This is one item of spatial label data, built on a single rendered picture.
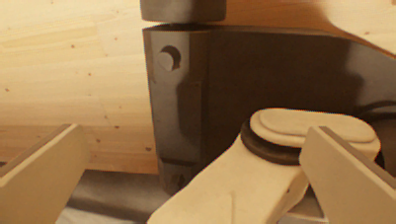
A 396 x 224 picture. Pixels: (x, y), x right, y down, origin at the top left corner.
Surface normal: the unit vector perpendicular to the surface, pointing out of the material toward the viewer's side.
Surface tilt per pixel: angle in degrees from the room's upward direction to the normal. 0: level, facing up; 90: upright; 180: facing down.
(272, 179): 90
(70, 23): 0
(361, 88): 0
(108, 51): 0
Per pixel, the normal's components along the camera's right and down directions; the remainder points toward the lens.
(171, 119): -0.21, 0.47
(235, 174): 0.00, -0.88
